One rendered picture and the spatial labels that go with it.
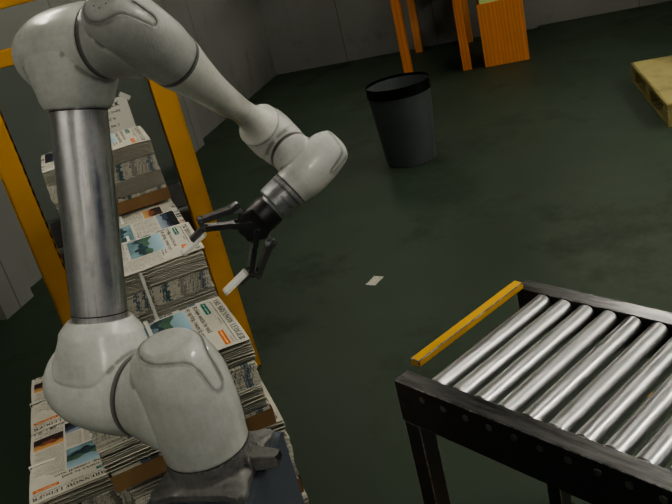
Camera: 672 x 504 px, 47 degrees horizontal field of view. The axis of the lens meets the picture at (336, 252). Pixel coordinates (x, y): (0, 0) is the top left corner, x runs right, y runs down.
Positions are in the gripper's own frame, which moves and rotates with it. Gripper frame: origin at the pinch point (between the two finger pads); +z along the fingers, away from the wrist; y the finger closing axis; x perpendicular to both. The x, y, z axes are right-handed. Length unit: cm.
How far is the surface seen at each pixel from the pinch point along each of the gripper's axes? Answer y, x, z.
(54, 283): 20, 159, 65
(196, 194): 35, 159, -3
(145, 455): 14.8, -14.0, 36.6
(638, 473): 61, -67, -33
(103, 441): 5.5, -13.8, 39.4
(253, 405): 25.6, -12.9, 13.8
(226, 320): 12.0, -0.2, 5.5
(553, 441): 58, -51, -27
